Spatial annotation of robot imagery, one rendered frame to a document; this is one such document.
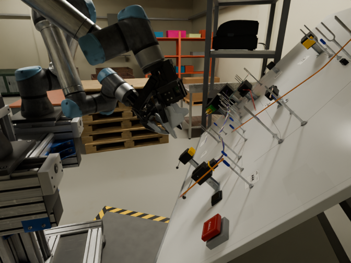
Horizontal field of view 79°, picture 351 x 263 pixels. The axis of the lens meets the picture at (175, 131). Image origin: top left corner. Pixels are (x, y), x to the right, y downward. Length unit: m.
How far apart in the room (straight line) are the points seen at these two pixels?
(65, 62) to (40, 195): 0.47
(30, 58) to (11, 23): 1.20
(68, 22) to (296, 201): 0.71
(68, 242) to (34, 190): 1.04
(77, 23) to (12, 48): 9.57
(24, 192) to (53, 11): 0.56
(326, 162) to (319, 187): 0.06
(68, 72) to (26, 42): 9.20
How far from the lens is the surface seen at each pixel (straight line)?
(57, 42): 0.94
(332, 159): 0.48
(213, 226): 0.53
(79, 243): 1.81
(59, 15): 0.74
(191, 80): 6.03
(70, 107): 0.86
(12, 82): 8.40
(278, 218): 0.46
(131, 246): 1.97
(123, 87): 0.85
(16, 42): 10.21
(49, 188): 0.84
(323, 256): 1.02
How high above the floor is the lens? 1.49
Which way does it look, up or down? 22 degrees down
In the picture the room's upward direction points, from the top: straight up
